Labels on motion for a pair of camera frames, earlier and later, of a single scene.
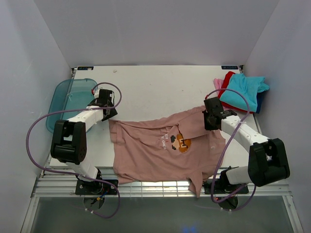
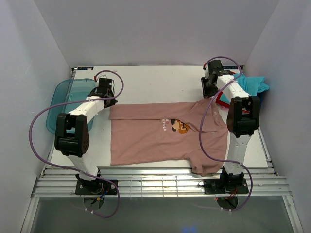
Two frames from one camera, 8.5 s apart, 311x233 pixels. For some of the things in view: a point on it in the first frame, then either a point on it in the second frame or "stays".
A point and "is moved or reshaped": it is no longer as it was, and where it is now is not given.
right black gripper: [208, 127] → [206, 92]
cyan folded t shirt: [250, 86] stays
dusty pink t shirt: [176, 148] is moved or reshaped
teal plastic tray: [68, 95] stays
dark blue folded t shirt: [259, 96] stays
